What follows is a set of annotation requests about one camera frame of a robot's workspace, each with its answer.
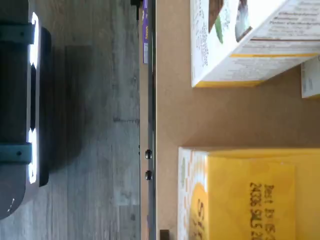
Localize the Simple Mills mint chocolate box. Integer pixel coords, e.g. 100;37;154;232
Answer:
189;0;320;89
300;55;320;100

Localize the black metal shelf rack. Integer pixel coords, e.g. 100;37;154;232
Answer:
129;0;171;240

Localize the dark mobile robot base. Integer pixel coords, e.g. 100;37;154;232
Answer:
0;11;53;221

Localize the wooden shelf board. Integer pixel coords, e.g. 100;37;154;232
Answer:
153;0;320;240

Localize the small white Simple Mills box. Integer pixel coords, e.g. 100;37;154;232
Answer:
176;146;320;240

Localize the purple Annie's box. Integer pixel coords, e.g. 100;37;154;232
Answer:
141;0;151;64

